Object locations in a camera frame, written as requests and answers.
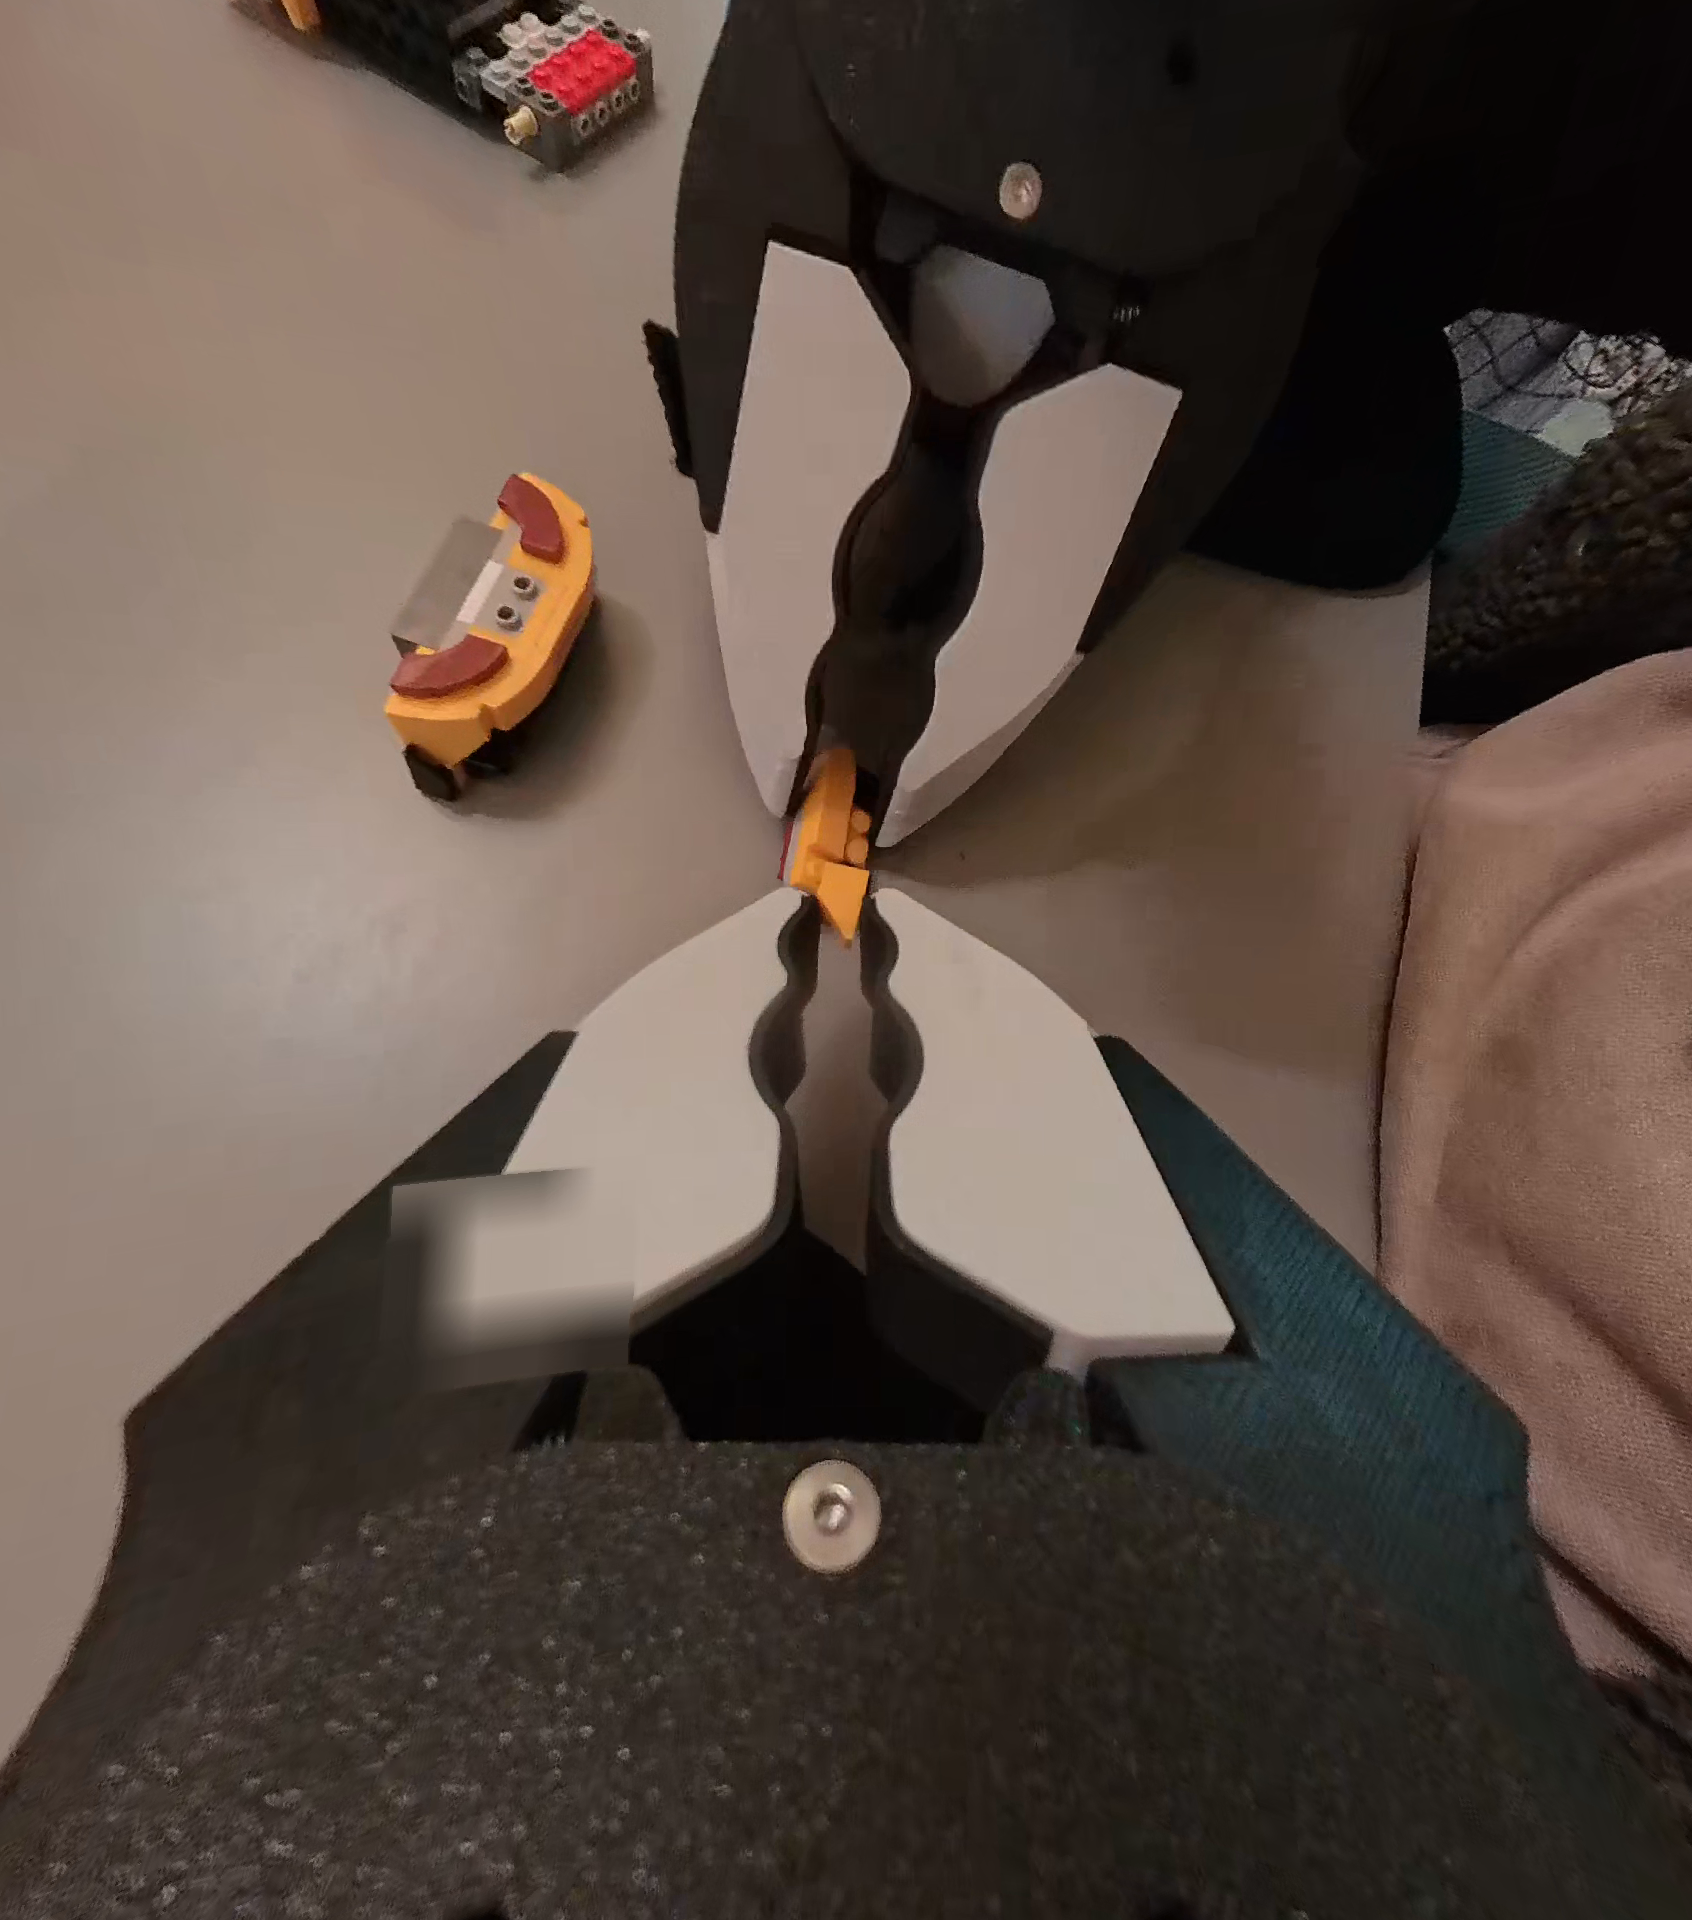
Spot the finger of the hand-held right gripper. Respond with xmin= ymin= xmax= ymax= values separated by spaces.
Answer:
xmin=876 ymin=364 xmax=1187 ymax=850
xmin=707 ymin=236 xmax=926 ymax=821

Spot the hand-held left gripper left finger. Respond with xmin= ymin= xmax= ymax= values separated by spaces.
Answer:
xmin=504 ymin=885 xmax=815 ymax=1334

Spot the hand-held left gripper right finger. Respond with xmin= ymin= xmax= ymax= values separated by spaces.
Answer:
xmin=860 ymin=888 xmax=1238 ymax=1375

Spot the orange lego plate stack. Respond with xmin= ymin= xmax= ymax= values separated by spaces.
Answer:
xmin=779 ymin=751 xmax=877 ymax=945

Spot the orange lego wheel arch assembly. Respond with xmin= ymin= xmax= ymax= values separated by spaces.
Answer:
xmin=383 ymin=473 xmax=596 ymax=804

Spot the black lego car chassis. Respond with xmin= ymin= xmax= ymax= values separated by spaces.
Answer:
xmin=238 ymin=0 xmax=655 ymax=170

